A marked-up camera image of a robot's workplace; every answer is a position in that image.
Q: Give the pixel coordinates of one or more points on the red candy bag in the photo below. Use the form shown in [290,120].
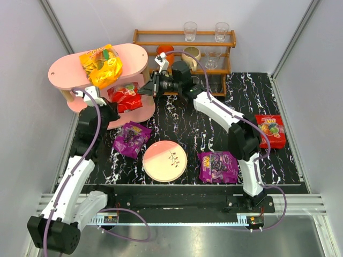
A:
[273,127]
[126,97]

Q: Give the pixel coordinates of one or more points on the orange candy bag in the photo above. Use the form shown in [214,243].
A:
[103,66]

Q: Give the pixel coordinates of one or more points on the clear glass top right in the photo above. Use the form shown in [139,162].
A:
[221,30]

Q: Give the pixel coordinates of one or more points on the brown wooden cup rack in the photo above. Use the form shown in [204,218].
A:
[150,40]

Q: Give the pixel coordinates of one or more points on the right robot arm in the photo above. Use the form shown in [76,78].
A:
[243,138]

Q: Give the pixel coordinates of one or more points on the orange mug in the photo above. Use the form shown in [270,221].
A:
[164,48]

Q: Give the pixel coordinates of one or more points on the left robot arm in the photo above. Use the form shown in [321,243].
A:
[59,226]

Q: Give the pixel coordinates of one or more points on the clear glass top left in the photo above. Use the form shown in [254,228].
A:
[190,31]

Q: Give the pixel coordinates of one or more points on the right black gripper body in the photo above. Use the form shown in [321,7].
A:
[155,85]

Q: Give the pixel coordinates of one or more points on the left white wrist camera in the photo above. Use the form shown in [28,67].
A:
[90,95]

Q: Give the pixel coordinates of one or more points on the purple candy bag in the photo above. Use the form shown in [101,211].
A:
[218,167]
[131,139]

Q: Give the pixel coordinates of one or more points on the beige round ceramic mug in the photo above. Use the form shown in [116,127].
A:
[188,57]

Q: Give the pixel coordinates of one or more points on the small clear glass bottom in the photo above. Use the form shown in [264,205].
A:
[195,80]

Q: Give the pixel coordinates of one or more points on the pink and cream plate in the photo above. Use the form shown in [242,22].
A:
[164,161]

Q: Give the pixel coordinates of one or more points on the clear glass middle shelf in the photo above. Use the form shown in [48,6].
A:
[212,56]

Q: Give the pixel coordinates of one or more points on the pink three-tier shelf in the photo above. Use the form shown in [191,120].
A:
[67,72]

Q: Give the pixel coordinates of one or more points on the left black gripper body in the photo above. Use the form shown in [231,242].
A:
[112,107]

